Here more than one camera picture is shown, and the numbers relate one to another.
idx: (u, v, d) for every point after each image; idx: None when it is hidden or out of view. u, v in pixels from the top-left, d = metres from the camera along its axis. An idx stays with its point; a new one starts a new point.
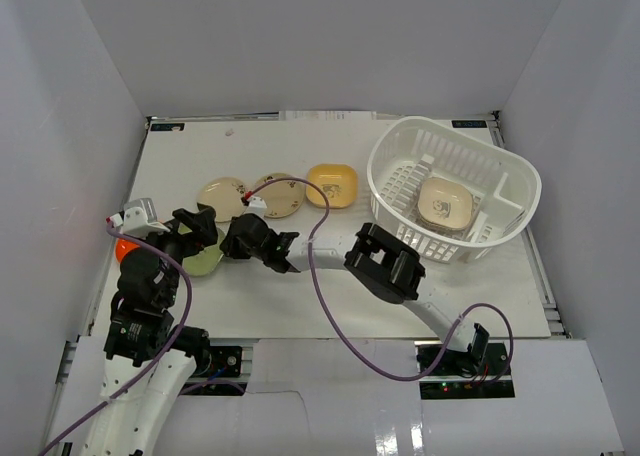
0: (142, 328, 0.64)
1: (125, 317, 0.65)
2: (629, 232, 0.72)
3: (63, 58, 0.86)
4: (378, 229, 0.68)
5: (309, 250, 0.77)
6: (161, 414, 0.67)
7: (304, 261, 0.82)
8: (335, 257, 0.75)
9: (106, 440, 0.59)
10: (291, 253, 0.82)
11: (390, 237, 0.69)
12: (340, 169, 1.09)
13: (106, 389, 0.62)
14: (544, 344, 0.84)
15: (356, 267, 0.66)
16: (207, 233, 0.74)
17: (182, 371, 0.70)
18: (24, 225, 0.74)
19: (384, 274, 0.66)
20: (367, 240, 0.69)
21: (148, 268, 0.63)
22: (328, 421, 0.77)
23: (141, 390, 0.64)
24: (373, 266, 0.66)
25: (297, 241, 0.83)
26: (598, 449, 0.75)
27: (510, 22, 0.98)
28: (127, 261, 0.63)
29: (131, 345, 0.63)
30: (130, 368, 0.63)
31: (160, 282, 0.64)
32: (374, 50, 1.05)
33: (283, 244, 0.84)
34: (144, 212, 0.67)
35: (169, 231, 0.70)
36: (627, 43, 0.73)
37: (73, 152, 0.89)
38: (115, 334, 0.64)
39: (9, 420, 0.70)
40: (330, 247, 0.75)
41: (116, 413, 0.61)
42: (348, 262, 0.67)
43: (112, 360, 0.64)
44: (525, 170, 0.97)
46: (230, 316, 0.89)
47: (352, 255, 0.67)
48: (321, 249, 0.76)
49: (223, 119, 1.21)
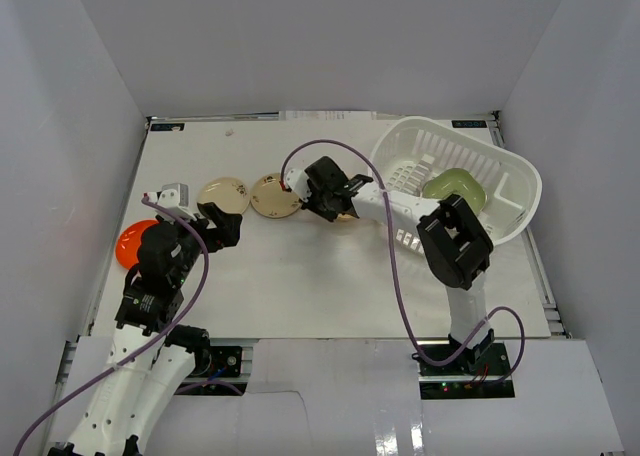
0: (154, 301, 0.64)
1: (137, 290, 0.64)
2: (628, 232, 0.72)
3: (62, 57, 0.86)
4: (463, 205, 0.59)
5: (385, 199, 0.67)
6: (159, 405, 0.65)
7: (371, 210, 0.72)
8: (408, 218, 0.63)
9: (107, 409, 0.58)
10: (356, 197, 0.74)
11: (474, 217, 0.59)
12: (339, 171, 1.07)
13: (113, 357, 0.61)
14: (561, 343, 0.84)
15: (428, 231, 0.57)
16: (229, 234, 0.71)
17: (181, 366, 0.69)
18: (24, 224, 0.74)
19: (452, 249, 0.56)
20: (446, 212, 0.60)
21: (166, 240, 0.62)
22: (328, 421, 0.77)
23: (145, 365, 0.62)
24: (447, 240, 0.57)
25: (367, 186, 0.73)
26: (598, 449, 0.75)
27: (510, 22, 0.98)
28: (148, 233, 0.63)
29: (141, 316, 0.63)
30: (139, 338, 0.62)
31: (175, 257, 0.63)
32: (375, 50, 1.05)
33: (351, 183, 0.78)
34: (178, 196, 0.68)
35: (195, 220, 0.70)
36: (626, 44, 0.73)
37: (73, 151, 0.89)
38: (127, 305, 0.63)
39: (9, 420, 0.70)
40: (406, 206, 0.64)
41: (120, 383, 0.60)
42: (421, 224, 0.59)
43: (122, 329, 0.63)
44: (524, 168, 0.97)
46: (232, 316, 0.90)
47: (426, 219, 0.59)
48: (397, 200, 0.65)
49: (223, 119, 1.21)
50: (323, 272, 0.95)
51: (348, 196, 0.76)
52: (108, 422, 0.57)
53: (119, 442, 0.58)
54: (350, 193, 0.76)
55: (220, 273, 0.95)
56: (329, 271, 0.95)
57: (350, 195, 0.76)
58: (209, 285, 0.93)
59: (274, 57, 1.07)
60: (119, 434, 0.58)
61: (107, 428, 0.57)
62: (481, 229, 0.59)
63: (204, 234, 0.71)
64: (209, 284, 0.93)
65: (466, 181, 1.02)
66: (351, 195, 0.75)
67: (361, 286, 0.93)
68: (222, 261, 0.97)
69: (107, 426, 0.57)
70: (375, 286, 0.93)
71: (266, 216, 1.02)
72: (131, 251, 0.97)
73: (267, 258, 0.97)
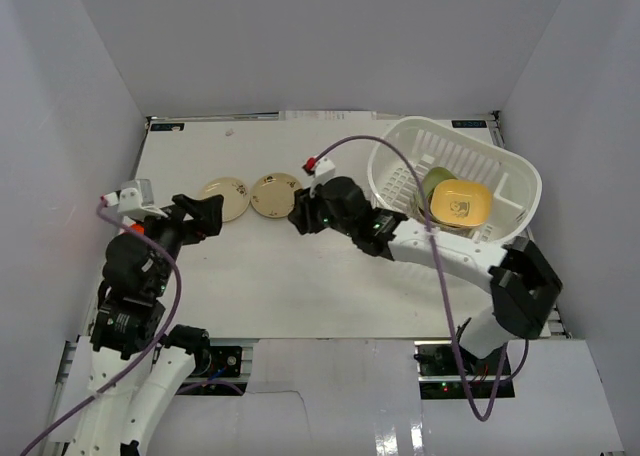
0: (130, 319, 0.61)
1: (112, 307, 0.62)
2: (629, 231, 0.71)
3: (62, 57, 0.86)
4: (531, 249, 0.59)
5: (434, 246, 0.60)
6: (159, 406, 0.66)
7: (412, 255, 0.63)
8: (465, 266, 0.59)
9: (94, 436, 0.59)
10: (394, 243, 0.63)
11: (542, 261, 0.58)
12: (475, 188, 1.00)
13: (93, 383, 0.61)
14: (560, 344, 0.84)
15: (505, 284, 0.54)
16: (210, 223, 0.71)
17: (181, 367, 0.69)
18: (25, 224, 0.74)
19: (528, 299, 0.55)
20: (510, 257, 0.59)
21: (134, 256, 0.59)
22: (327, 421, 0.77)
23: (129, 383, 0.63)
24: (521, 289, 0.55)
25: (405, 226, 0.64)
26: (598, 449, 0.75)
27: (511, 22, 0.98)
28: (114, 247, 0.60)
29: (119, 335, 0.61)
30: (118, 360, 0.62)
31: (148, 270, 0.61)
32: (374, 49, 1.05)
33: (381, 222, 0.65)
34: (139, 194, 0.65)
35: (167, 217, 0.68)
36: (626, 43, 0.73)
37: (72, 151, 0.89)
38: (102, 325, 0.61)
39: (9, 420, 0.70)
40: (467, 254, 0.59)
41: (103, 410, 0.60)
42: (493, 277, 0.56)
43: (100, 352, 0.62)
44: (524, 168, 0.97)
46: (232, 317, 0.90)
47: (498, 269, 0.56)
48: (450, 252, 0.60)
49: (223, 119, 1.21)
50: (323, 272, 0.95)
51: (384, 240, 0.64)
52: (97, 448, 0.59)
53: None
54: (384, 237, 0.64)
55: (221, 272, 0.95)
56: (328, 272, 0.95)
57: (387, 239, 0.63)
58: (209, 284, 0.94)
59: (274, 56, 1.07)
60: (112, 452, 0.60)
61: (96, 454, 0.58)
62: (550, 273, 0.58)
63: (183, 229, 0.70)
64: (209, 285, 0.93)
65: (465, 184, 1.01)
66: (389, 240, 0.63)
67: (361, 286, 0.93)
68: (221, 261, 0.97)
69: (96, 452, 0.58)
70: (375, 287, 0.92)
71: (266, 216, 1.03)
72: None
73: (267, 259, 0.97)
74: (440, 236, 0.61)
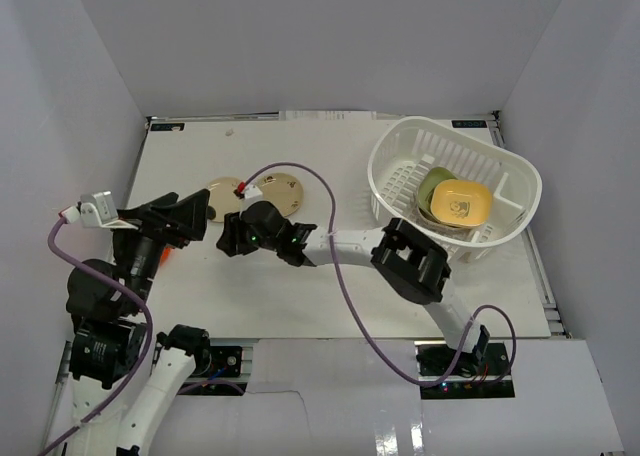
0: (107, 347, 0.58)
1: (88, 334, 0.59)
2: (629, 230, 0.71)
3: (63, 57, 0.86)
4: (404, 225, 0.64)
5: (331, 245, 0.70)
6: (160, 410, 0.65)
7: (325, 256, 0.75)
8: (358, 254, 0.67)
9: None
10: (306, 249, 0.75)
11: (418, 234, 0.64)
12: (471, 188, 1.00)
13: (78, 412, 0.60)
14: (559, 344, 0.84)
15: (383, 263, 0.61)
16: (187, 230, 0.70)
17: (181, 369, 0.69)
18: (25, 224, 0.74)
19: (412, 271, 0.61)
20: (393, 236, 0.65)
21: (99, 286, 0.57)
22: (327, 420, 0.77)
23: (116, 407, 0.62)
24: (401, 263, 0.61)
25: (314, 235, 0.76)
26: (598, 449, 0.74)
27: (511, 22, 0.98)
28: (78, 278, 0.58)
29: (97, 364, 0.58)
30: (100, 390, 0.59)
31: (118, 298, 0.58)
32: (375, 49, 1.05)
33: (298, 236, 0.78)
34: (100, 214, 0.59)
35: (138, 227, 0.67)
36: (626, 43, 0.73)
37: (72, 151, 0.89)
38: (80, 354, 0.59)
39: (10, 420, 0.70)
40: (355, 243, 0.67)
41: (93, 434, 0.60)
42: (376, 258, 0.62)
43: (81, 380, 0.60)
44: (524, 168, 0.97)
46: (232, 317, 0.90)
47: (379, 252, 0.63)
48: (346, 244, 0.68)
49: (223, 119, 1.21)
50: (323, 272, 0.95)
51: (300, 250, 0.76)
52: None
53: None
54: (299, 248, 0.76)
55: (220, 272, 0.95)
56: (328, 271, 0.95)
57: (301, 247, 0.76)
58: (208, 284, 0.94)
59: (274, 56, 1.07)
60: None
61: None
62: (427, 243, 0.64)
63: (162, 237, 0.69)
64: (209, 285, 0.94)
65: (463, 184, 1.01)
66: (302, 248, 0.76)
67: (361, 285, 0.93)
68: (221, 261, 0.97)
69: None
70: (375, 287, 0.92)
71: None
72: None
73: (267, 259, 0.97)
74: (339, 234, 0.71)
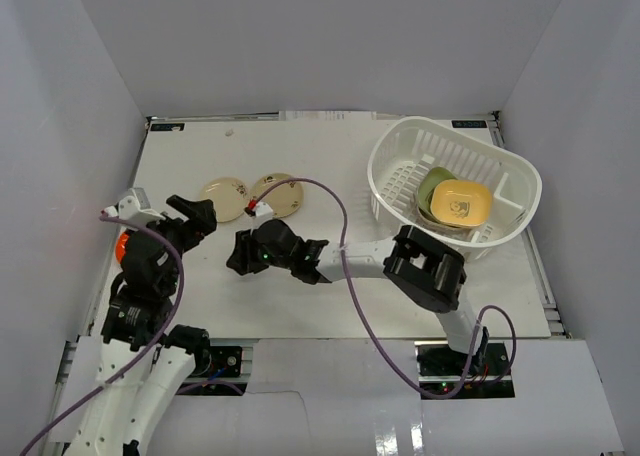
0: (141, 312, 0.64)
1: (123, 301, 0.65)
2: (629, 230, 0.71)
3: (63, 57, 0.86)
4: (415, 233, 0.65)
5: (343, 258, 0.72)
6: (159, 407, 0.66)
7: (338, 270, 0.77)
8: (370, 265, 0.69)
9: (100, 426, 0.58)
10: (322, 265, 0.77)
11: (430, 242, 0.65)
12: (471, 188, 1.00)
13: (102, 375, 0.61)
14: (559, 343, 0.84)
15: (395, 273, 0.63)
16: (204, 220, 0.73)
17: (181, 368, 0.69)
18: (25, 224, 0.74)
19: (427, 279, 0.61)
20: (406, 245, 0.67)
21: (152, 248, 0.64)
22: (327, 420, 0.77)
23: (136, 377, 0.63)
24: (414, 271, 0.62)
25: (327, 249, 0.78)
26: (598, 449, 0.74)
27: (511, 21, 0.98)
28: (133, 242, 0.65)
29: (128, 328, 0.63)
30: (126, 352, 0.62)
31: (162, 265, 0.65)
32: (374, 49, 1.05)
33: (312, 253, 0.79)
34: (136, 200, 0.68)
35: (165, 219, 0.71)
36: (626, 43, 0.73)
37: (72, 151, 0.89)
38: (113, 317, 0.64)
39: (10, 419, 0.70)
40: (366, 254, 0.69)
41: (112, 400, 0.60)
42: (388, 269, 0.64)
43: (109, 344, 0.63)
44: (524, 168, 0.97)
46: (232, 317, 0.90)
47: (391, 262, 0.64)
48: (355, 256, 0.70)
49: (223, 119, 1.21)
50: None
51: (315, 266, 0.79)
52: (101, 439, 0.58)
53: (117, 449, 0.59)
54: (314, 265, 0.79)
55: (220, 272, 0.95)
56: None
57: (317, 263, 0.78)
58: (209, 284, 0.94)
59: (274, 56, 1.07)
60: (115, 445, 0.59)
61: (100, 445, 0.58)
62: (441, 249, 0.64)
63: (182, 229, 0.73)
64: (209, 285, 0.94)
65: (463, 183, 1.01)
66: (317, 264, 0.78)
67: (361, 286, 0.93)
68: (221, 261, 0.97)
69: (102, 443, 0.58)
70: (374, 287, 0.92)
71: None
72: None
73: None
74: (349, 247, 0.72)
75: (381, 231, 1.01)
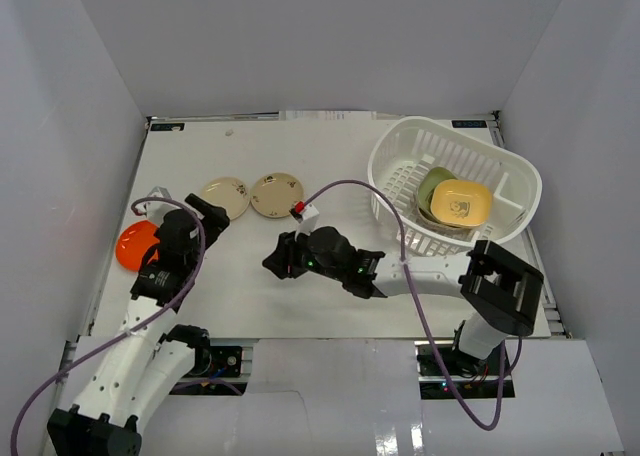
0: (169, 276, 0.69)
1: (153, 267, 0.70)
2: (629, 230, 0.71)
3: (62, 57, 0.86)
4: (492, 247, 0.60)
5: (407, 272, 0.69)
6: (159, 391, 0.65)
7: (396, 285, 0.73)
8: (441, 283, 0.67)
9: (116, 372, 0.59)
10: (376, 280, 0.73)
11: (508, 257, 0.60)
12: (471, 187, 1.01)
13: (127, 324, 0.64)
14: (560, 344, 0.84)
15: (477, 293, 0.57)
16: (221, 216, 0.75)
17: (182, 360, 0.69)
18: (25, 224, 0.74)
19: (510, 301, 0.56)
20: (479, 260, 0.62)
21: (187, 220, 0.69)
22: (327, 421, 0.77)
23: (154, 338, 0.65)
24: (496, 292, 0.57)
25: (383, 262, 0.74)
26: (598, 449, 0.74)
27: (511, 21, 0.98)
28: (171, 213, 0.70)
29: (155, 290, 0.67)
30: (152, 307, 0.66)
31: (193, 238, 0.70)
32: (374, 49, 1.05)
33: (364, 266, 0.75)
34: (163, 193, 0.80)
35: None
36: (627, 43, 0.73)
37: (72, 151, 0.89)
38: (143, 278, 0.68)
39: (10, 419, 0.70)
40: (437, 271, 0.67)
41: (131, 349, 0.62)
42: (466, 288, 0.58)
43: (137, 300, 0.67)
44: (524, 169, 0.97)
46: (233, 317, 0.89)
47: (469, 280, 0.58)
48: (423, 273, 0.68)
49: (223, 119, 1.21)
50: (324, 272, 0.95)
51: (370, 280, 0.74)
52: (116, 385, 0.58)
53: (122, 411, 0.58)
54: (367, 277, 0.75)
55: (221, 272, 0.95)
56: None
57: (371, 277, 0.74)
58: (209, 284, 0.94)
59: (274, 56, 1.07)
60: (123, 402, 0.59)
61: (114, 391, 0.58)
62: (521, 265, 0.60)
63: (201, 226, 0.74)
64: (210, 285, 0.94)
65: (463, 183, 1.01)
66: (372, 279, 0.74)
67: None
68: (222, 261, 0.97)
69: (116, 389, 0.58)
70: None
71: (266, 216, 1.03)
72: (131, 252, 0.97)
73: None
74: (412, 262, 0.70)
75: (381, 231, 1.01)
